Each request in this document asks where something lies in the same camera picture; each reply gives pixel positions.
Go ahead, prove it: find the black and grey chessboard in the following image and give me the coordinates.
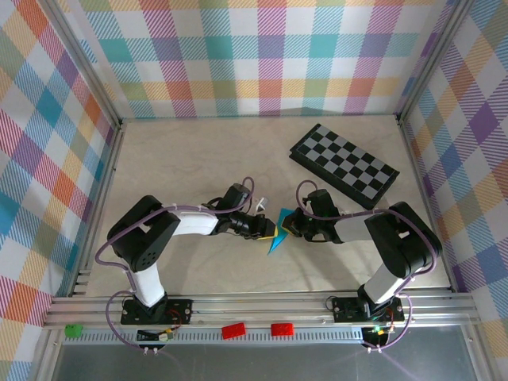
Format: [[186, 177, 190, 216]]
[[289, 123, 400, 211]]

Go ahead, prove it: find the red plastic block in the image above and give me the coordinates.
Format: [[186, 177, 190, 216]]
[[221, 322, 247, 341], [270, 322, 295, 338]]

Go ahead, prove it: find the small circuit board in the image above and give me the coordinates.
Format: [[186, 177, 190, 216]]
[[137, 325, 176, 344], [363, 323, 398, 347]]

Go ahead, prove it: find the aluminium mounting rail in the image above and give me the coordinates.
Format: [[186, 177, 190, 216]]
[[42, 289, 479, 330]]

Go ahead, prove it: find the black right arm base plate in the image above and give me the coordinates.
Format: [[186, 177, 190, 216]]
[[331, 295, 406, 324]]

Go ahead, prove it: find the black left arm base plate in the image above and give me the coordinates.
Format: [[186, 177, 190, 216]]
[[120, 298, 194, 327]]

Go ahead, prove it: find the slotted grey cable duct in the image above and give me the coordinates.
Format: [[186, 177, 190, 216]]
[[63, 327, 398, 347]]

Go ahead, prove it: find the aluminium side rail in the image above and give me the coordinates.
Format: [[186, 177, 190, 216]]
[[396, 114, 456, 294], [67, 118, 127, 298]]

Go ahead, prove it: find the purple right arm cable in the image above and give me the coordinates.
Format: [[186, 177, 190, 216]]
[[296, 180, 444, 354]]

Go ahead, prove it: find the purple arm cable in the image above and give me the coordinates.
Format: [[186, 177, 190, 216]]
[[296, 180, 444, 354], [96, 176, 256, 354]]

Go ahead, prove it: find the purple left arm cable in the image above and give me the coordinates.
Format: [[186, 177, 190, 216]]
[[96, 176, 256, 354]]

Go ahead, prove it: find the aluminium frame post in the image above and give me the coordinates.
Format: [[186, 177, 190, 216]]
[[395, 0, 476, 126], [37, 0, 125, 130]]

